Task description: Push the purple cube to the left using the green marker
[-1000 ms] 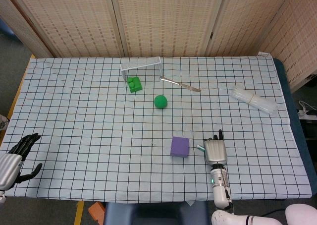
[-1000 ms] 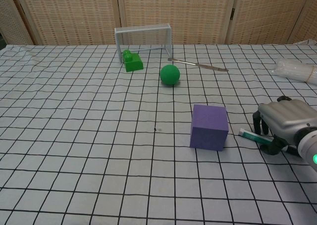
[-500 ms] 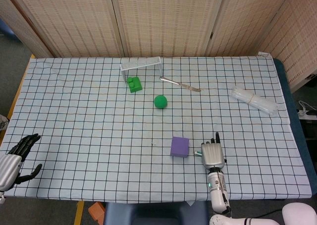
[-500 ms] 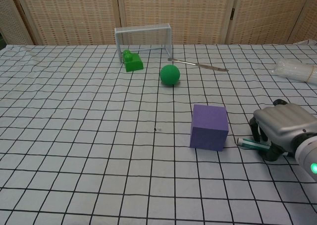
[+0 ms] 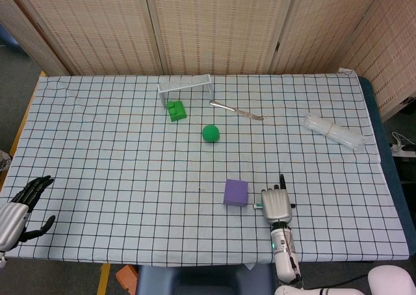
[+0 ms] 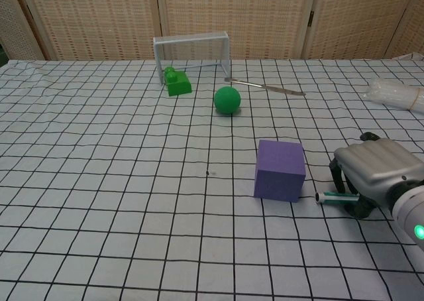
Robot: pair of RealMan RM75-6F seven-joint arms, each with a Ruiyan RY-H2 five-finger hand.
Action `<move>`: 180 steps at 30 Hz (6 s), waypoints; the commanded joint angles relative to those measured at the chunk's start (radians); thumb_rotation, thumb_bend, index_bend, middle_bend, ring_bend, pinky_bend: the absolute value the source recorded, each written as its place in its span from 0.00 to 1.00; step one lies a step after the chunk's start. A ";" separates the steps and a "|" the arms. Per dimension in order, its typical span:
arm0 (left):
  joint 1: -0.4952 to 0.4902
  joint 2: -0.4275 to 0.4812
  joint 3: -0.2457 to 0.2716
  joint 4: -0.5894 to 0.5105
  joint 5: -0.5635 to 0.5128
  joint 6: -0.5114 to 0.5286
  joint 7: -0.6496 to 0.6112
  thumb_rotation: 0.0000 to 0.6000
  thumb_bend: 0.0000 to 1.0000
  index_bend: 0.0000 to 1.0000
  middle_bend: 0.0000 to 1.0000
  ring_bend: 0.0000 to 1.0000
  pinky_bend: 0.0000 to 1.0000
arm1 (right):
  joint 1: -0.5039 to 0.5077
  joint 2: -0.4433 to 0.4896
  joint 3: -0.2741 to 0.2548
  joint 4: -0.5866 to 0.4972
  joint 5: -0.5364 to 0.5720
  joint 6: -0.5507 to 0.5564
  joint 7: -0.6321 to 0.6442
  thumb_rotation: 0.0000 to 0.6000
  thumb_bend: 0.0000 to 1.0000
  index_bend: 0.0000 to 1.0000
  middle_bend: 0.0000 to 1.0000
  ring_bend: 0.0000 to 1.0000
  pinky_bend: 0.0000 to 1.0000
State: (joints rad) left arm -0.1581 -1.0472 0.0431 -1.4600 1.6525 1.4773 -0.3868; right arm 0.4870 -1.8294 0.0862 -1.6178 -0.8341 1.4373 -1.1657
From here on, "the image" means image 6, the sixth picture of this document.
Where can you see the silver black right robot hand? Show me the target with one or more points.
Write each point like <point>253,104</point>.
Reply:
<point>374,165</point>

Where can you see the silver metal knife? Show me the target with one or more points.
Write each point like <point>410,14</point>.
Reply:
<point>265,86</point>

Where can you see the green ball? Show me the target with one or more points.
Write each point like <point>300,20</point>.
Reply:
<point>227,100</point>

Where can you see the purple foam cube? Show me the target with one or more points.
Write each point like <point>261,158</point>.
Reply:
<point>280,175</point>

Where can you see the clear plastic bag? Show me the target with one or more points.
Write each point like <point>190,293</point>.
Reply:
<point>391,95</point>

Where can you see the white black checkered tablecloth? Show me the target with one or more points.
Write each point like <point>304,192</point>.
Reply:
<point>132,181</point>

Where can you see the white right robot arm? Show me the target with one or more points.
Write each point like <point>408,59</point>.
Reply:
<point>410,215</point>

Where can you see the green toy brick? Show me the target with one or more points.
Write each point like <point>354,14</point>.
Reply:
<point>179,86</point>

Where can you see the woven beige folding screen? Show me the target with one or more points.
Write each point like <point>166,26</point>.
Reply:
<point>99,16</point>

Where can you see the green white marker black cap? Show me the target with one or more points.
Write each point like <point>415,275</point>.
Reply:
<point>334,198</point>

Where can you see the white miniature soccer goal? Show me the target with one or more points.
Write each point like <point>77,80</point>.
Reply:
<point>192,39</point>

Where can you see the yellow rubber band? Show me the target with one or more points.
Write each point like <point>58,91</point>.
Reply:
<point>416,98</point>

